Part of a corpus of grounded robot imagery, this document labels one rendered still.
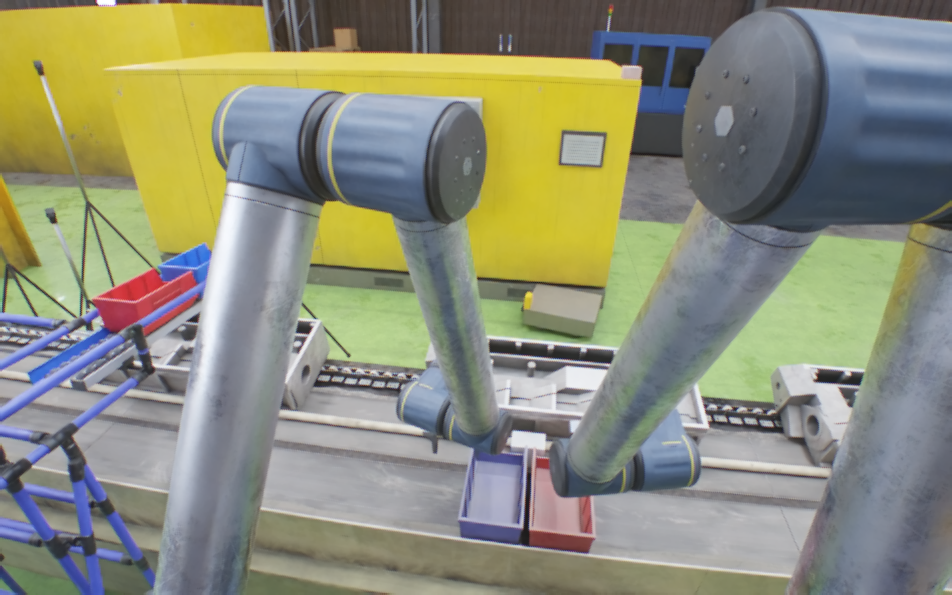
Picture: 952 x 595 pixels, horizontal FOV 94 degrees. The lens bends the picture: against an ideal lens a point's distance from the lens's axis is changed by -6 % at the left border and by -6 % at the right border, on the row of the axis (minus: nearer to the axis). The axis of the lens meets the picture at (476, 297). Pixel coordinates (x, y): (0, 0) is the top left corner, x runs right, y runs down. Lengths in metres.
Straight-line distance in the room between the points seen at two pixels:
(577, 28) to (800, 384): 11.31
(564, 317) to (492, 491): 2.17
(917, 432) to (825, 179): 0.31
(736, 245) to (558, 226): 3.50
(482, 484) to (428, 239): 1.26
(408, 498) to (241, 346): 1.15
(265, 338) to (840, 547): 0.74
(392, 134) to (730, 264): 0.37
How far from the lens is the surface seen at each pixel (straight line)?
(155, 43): 8.40
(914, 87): 0.40
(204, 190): 4.81
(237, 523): 0.83
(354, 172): 0.60
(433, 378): 1.23
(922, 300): 0.57
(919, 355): 0.58
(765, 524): 1.96
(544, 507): 1.75
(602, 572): 1.67
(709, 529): 1.86
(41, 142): 10.36
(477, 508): 1.73
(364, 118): 0.61
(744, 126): 0.38
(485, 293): 4.22
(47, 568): 3.01
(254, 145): 0.71
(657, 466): 0.98
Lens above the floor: 2.16
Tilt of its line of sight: 30 degrees down
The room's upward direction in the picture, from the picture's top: 1 degrees clockwise
